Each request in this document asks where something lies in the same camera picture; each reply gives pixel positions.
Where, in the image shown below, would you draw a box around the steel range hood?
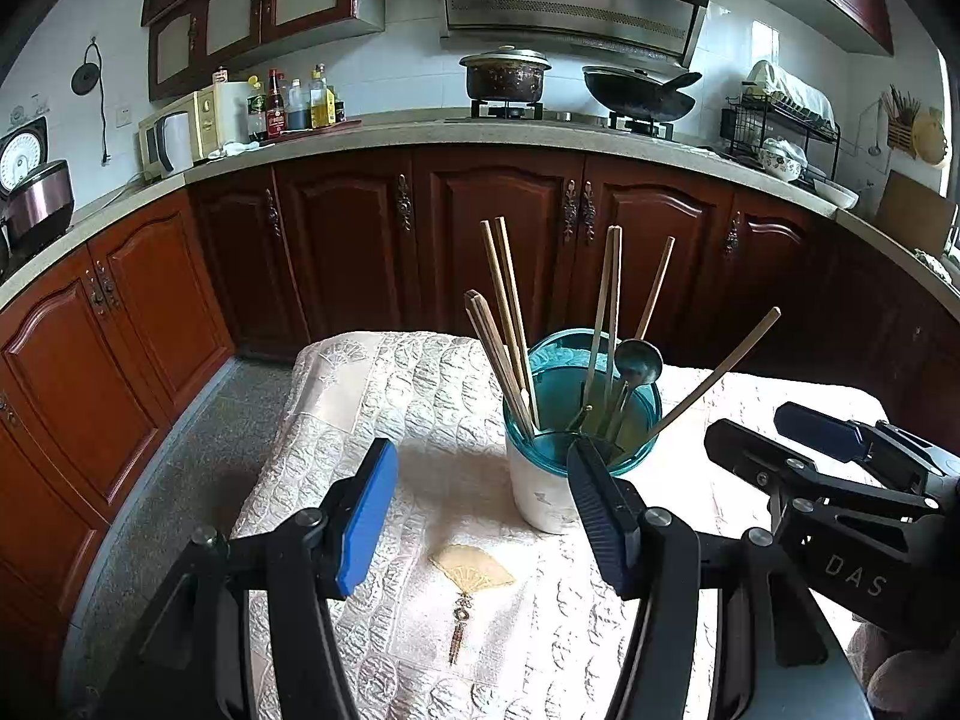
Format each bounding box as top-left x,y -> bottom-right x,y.
427,0 -> 725,68

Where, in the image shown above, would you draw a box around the black wok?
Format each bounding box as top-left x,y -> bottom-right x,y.
583,65 -> 702,123

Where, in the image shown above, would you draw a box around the patterned ceramic bowl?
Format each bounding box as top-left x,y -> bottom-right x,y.
757,137 -> 809,182

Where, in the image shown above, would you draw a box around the brown wooden base cabinets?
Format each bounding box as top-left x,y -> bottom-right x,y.
0,146 -> 960,661

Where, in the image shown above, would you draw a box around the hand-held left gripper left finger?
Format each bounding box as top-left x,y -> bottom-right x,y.
97,437 -> 400,720

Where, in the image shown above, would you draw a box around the gas stove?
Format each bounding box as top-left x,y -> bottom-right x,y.
446,99 -> 680,140

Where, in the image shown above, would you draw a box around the glass-door wall cabinet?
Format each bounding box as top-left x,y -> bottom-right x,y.
141,0 -> 387,102

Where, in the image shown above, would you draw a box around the white utensil holder teal rim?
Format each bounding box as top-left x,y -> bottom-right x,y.
502,328 -> 665,536

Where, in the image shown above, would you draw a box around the yellow oil bottle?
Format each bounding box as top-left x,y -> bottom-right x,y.
309,64 -> 337,128

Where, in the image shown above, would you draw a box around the dark sauce bottle red label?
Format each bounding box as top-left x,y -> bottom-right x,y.
266,69 -> 288,137

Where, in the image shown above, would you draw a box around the cream microwave oven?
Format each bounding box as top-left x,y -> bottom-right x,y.
137,88 -> 226,182

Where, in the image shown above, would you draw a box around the white bowl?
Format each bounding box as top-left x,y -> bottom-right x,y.
814,178 -> 860,211

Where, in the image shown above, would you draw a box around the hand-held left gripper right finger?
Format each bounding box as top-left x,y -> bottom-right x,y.
566,436 -> 875,720

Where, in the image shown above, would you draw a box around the green bottle yellow cap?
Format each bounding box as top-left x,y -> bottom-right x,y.
247,75 -> 269,142

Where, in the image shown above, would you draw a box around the dark cooking pot with lid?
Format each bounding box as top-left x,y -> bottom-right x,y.
459,45 -> 552,102

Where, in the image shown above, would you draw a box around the black wall cord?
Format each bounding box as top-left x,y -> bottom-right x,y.
71,37 -> 113,166

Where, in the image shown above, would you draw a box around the grey stone countertop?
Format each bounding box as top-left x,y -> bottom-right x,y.
0,112 -> 960,308

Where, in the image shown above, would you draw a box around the white quilted cloth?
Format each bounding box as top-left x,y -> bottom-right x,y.
229,330 -> 893,720

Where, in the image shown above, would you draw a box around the wooden cutting board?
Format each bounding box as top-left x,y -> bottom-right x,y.
874,170 -> 960,256

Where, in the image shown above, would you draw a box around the yellow round strainer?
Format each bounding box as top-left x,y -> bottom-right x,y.
911,109 -> 952,167

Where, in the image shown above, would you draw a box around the white cloth cover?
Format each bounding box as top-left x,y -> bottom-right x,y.
746,60 -> 837,128

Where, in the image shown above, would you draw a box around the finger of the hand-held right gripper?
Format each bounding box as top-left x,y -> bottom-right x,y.
703,418 -> 942,537
773,400 -> 960,494

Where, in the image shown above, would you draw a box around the person's right hand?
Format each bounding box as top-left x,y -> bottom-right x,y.
847,619 -> 960,720

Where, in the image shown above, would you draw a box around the bunch of wooden chopsticks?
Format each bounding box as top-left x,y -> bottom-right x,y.
463,216 -> 782,443

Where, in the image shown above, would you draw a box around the metallic rice cooker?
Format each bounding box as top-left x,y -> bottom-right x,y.
0,116 -> 76,256

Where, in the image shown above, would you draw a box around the metal soup spoon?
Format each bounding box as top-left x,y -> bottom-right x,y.
604,339 -> 665,443

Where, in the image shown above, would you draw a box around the wall-mounted utensil holder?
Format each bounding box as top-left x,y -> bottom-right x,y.
881,85 -> 922,158

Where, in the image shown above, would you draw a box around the black wire dish rack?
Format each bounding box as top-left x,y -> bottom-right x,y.
721,94 -> 842,181

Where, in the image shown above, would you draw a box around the white box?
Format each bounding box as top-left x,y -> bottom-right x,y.
217,81 -> 260,147

